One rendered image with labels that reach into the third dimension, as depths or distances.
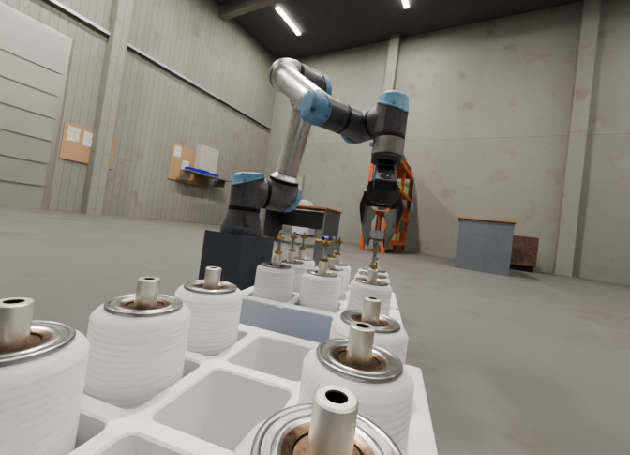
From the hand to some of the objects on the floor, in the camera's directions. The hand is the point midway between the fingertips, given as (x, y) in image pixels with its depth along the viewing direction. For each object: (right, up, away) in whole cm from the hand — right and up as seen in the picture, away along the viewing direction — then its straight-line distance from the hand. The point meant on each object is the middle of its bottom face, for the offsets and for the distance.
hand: (376, 240), depth 67 cm
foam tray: (-13, -34, +14) cm, 39 cm away
